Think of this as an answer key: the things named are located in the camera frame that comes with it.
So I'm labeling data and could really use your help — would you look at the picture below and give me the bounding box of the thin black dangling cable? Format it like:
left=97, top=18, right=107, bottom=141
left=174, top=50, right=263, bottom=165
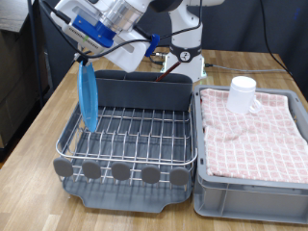
left=259, top=0, right=294, bottom=77

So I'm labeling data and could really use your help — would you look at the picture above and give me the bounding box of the wooden cabinet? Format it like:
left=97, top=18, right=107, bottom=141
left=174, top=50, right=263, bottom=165
left=0, top=0, right=52, bottom=162

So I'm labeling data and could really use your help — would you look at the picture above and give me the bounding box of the wrist camera on blue mount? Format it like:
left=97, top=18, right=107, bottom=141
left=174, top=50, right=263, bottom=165
left=61, top=13, right=116, bottom=55

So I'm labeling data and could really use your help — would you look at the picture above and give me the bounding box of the grey cable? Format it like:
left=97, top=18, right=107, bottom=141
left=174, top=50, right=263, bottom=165
left=205, top=63, right=290, bottom=74

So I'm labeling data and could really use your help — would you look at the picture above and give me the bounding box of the metal wire dish rack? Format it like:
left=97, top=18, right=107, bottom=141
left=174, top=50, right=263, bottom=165
left=52, top=85, right=198, bottom=188

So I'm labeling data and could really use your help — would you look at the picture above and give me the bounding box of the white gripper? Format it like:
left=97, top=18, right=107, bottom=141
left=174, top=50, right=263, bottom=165
left=51, top=0, right=152, bottom=73

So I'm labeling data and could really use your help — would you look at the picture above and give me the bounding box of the grey plastic drain tray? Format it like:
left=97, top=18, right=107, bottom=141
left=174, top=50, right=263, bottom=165
left=59, top=86, right=195, bottom=214

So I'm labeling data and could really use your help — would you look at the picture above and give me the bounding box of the grey plastic crate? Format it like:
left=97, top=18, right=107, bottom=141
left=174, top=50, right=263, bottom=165
left=192, top=84, right=308, bottom=225

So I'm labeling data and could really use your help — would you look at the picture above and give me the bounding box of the thin black looped cable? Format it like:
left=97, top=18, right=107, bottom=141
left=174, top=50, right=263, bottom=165
left=148, top=57, right=165, bottom=66

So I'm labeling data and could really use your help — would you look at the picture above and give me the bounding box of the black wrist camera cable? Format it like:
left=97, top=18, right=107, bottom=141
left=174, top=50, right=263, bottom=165
left=41, top=0, right=204, bottom=61

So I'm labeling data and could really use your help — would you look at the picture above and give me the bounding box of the pink checked dish cloth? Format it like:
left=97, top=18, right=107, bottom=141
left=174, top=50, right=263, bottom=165
left=200, top=87, right=308, bottom=185

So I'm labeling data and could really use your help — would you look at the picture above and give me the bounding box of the blue plastic plate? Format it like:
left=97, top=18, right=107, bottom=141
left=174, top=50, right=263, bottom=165
left=76, top=61, right=99, bottom=134

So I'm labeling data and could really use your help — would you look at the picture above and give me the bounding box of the black metal pole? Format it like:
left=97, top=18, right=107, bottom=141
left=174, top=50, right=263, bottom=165
left=27, top=0, right=44, bottom=109

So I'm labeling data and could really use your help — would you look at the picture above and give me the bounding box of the white plastic mug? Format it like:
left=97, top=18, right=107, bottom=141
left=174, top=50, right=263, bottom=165
left=225, top=75, right=262, bottom=115

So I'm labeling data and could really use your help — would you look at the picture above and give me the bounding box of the blue cable clip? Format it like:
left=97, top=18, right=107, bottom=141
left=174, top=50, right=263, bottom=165
left=144, top=33, right=161, bottom=58

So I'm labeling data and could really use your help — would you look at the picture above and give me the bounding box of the dark grey cutlery caddy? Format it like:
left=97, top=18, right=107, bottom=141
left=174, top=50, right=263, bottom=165
left=92, top=69, right=194, bottom=113

